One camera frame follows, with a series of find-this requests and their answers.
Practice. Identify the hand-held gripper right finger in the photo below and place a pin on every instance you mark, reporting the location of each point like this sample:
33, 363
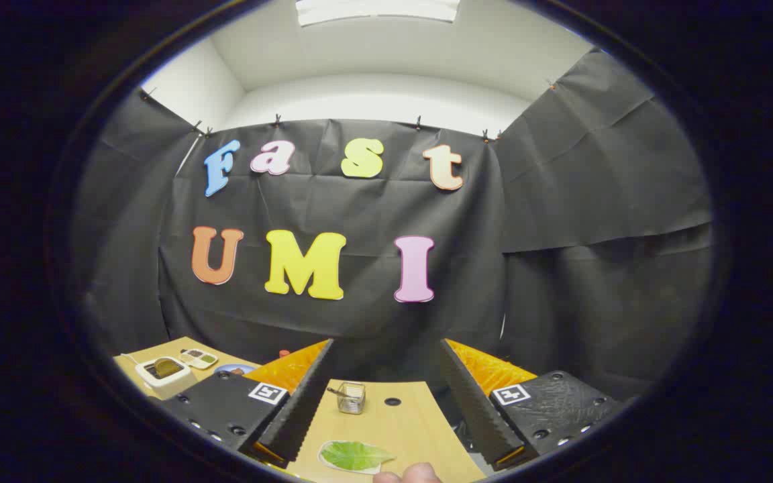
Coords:
477, 416

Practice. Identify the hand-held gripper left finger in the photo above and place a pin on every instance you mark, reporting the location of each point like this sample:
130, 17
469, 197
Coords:
302, 409

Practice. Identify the green lettuce leaf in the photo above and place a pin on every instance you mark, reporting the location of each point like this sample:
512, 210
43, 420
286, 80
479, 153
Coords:
356, 456

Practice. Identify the blue plate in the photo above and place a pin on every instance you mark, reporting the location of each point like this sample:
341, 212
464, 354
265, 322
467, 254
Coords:
232, 368

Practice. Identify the white seasoning tray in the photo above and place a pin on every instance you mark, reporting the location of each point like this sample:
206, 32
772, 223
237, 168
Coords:
198, 358

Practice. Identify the white toaster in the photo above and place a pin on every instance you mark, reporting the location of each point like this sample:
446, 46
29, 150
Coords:
170, 386

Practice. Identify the ceiling light panel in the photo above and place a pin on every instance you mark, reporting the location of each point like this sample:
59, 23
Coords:
376, 10

